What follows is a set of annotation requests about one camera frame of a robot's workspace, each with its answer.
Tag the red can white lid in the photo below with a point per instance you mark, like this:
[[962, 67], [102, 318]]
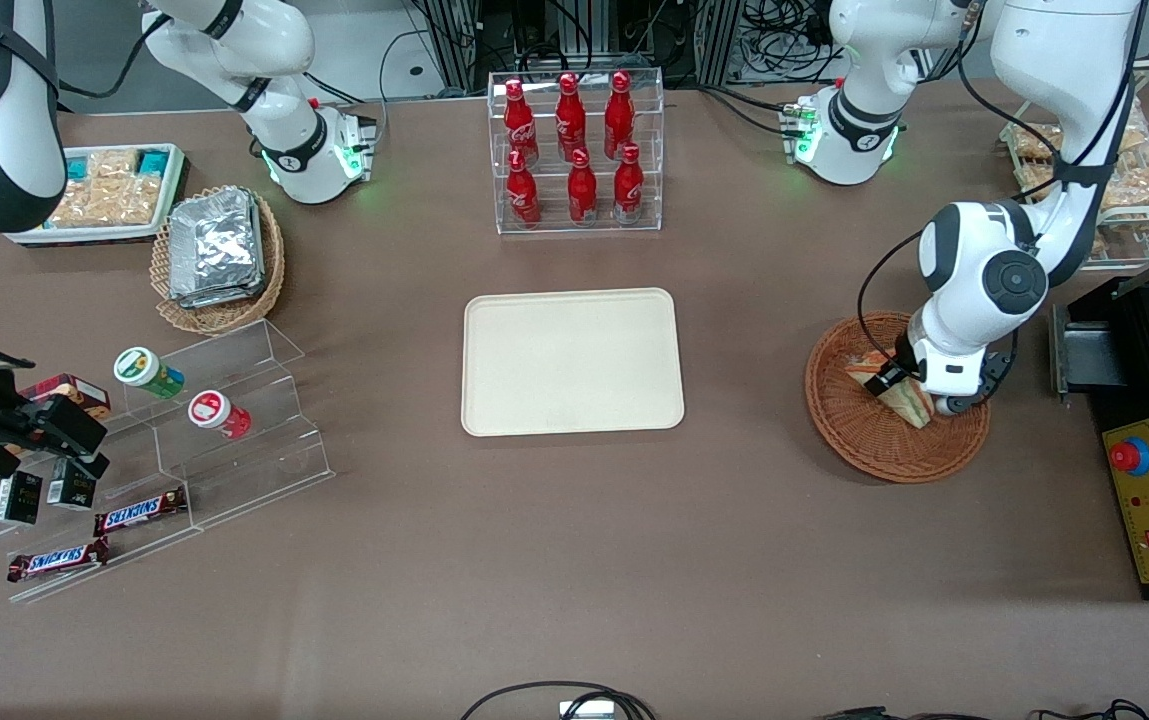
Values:
[[209, 408]]

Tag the silver metal bracket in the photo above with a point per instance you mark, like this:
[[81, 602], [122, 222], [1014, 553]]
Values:
[[586, 711]]

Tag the silver foil pouch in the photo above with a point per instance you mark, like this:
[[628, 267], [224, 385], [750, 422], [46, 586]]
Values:
[[214, 245], [224, 300]]

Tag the black equipment cabinet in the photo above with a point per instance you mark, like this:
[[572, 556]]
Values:
[[524, 35]]

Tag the clear cracker packet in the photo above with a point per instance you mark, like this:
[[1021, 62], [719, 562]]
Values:
[[82, 205], [1144, 185], [132, 198], [1139, 130], [114, 165], [1034, 143], [1034, 178]]

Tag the small black box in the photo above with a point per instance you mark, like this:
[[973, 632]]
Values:
[[71, 487], [17, 497]]

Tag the aluminium profile post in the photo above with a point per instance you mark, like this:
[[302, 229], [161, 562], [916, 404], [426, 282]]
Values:
[[719, 40], [454, 45]]

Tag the oval light wicker basket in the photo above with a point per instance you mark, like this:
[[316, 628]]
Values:
[[214, 320]]

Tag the white plastic snack tray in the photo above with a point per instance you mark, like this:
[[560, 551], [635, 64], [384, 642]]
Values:
[[84, 236]]

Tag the clear acrylic bottle rack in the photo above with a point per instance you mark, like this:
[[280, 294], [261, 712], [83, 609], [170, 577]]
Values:
[[652, 100]]

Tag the round brown wicker basket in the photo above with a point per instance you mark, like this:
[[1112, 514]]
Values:
[[864, 440]]

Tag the clear acrylic stepped stand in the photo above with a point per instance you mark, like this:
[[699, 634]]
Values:
[[264, 470]]

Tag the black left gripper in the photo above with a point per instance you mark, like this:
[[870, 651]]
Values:
[[902, 359]]

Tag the cream rectangular tray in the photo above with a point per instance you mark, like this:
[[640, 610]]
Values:
[[574, 360]]

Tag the red brown snack box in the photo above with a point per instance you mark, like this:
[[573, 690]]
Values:
[[74, 388]]

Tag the Snickers chocolate bar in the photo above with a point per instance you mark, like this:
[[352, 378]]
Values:
[[56, 560], [139, 512]]

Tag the red emergency stop button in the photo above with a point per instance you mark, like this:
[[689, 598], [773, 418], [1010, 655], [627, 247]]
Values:
[[1126, 457]]

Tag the triangular sandwich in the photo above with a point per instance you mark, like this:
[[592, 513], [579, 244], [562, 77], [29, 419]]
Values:
[[916, 408]]

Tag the red cola bottle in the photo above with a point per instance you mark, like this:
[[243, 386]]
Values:
[[523, 192], [619, 115], [570, 118], [628, 186], [520, 125], [582, 190]]

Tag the black machine frame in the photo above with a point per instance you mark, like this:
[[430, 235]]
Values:
[[1139, 340]]

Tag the gray metal block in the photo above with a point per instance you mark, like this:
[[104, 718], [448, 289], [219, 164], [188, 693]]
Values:
[[1084, 355]]

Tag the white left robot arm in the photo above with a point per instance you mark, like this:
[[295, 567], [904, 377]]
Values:
[[994, 285]]

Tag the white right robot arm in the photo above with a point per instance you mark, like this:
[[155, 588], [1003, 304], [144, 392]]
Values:
[[284, 50]]

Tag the green can white lid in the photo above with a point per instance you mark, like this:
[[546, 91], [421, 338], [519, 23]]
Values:
[[139, 367]]

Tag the teal snack packet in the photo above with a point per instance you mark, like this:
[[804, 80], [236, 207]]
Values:
[[154, 162], [79, 168]]

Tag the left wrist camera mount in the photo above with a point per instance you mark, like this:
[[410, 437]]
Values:
[[959, 403]]

